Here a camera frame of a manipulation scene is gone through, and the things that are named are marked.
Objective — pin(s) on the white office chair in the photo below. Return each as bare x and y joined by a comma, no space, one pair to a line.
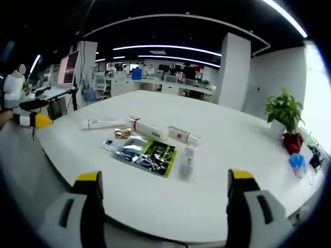
103,84

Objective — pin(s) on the black small object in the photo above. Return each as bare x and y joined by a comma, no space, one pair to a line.
315,158

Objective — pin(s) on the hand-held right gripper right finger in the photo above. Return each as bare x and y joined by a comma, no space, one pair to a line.
240,206

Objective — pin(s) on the green plant in white pot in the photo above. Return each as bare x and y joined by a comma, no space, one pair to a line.
284,108

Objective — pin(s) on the clear skincare sachet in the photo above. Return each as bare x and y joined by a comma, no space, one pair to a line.
110,144

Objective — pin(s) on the white red-banded skincare tube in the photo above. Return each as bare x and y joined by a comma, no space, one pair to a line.
147,127

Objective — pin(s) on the computer monitor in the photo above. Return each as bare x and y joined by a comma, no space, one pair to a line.
68,68

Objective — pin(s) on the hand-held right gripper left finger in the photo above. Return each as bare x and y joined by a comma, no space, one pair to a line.
89,206

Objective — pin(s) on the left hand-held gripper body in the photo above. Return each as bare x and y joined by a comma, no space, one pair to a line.
14,89

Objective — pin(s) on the black green skincare packet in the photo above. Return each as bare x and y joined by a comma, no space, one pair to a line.
152,155

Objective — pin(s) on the red plant pot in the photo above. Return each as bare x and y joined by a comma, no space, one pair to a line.
293,143

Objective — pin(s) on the clear small skincare bottle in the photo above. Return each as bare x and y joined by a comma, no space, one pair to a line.
187,161

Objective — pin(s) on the blue water jug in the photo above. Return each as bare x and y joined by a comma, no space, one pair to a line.
89,95

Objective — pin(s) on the black tripod stand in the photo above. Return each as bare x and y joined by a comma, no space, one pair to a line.
74,98

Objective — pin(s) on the white red-label skincare box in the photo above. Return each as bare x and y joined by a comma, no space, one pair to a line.
181,134

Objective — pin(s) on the ceiling light strip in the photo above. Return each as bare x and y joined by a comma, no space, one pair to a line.
287,16
181,59
165,47

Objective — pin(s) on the person's left hand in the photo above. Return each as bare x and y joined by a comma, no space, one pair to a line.
4,119

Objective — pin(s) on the gold skincare jar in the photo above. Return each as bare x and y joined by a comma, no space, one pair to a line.
122,132

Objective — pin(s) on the blue box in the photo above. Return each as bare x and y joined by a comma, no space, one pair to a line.
137,74

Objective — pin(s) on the blue tissue packet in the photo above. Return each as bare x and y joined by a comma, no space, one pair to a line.
298,164

